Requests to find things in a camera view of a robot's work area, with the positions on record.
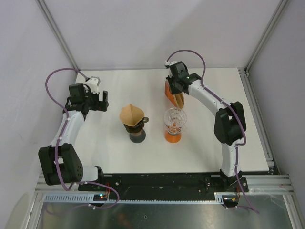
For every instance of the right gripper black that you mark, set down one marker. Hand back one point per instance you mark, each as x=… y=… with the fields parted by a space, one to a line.
x=170 y=79

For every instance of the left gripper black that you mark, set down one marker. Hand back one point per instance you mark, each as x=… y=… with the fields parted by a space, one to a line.
x=99 y=105

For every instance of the clear plastic dripper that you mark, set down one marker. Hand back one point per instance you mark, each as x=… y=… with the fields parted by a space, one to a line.
x=175 y=120

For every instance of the brown paper coffee filter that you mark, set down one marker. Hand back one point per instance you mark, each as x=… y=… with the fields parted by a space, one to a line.
x=131 y=115

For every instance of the olive green plastic dripper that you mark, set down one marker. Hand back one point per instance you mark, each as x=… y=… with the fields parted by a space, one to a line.
x=138 y=127

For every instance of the glass beaker with orange contents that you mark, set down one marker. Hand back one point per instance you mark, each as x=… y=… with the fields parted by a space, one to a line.
x=173 y=137

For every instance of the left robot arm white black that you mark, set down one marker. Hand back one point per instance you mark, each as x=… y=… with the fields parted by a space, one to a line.
x=59 y=161

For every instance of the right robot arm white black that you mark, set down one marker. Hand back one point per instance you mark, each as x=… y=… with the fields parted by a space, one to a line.
x=229 y=125

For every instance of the orange coffee filter box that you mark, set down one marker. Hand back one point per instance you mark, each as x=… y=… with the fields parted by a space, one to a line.
x=168 y=93

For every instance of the brown paper coffee filters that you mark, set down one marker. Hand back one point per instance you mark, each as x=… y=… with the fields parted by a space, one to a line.
x=179 y=99

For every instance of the grey carafe with red rim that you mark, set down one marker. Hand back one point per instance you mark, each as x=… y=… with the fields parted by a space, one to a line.
x=138 y=137

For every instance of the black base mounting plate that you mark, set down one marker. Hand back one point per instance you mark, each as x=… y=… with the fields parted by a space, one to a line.
x=170 y=184

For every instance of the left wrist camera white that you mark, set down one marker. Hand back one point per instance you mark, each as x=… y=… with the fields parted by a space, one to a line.
x=93 y=83

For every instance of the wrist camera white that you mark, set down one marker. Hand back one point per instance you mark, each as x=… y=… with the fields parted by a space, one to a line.
x=171 y=65
x=93 y=83

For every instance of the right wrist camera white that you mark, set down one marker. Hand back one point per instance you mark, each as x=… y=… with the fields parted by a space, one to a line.
x=171 y=65

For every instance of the grey slotted cable duct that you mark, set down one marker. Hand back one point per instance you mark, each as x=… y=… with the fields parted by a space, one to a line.
x=99 y=198

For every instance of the aluminium frame post left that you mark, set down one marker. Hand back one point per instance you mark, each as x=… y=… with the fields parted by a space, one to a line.
x=56 y=32

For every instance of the aluminium frame post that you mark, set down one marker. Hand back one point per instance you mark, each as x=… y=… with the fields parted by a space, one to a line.
x=56 y=32
x=274 y=20

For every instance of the aluminium frame post right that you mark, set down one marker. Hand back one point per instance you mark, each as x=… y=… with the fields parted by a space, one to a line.
x=274 y=20

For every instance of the aluminium frame rail right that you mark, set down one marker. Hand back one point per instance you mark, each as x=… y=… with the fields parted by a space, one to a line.
x=272 y=181

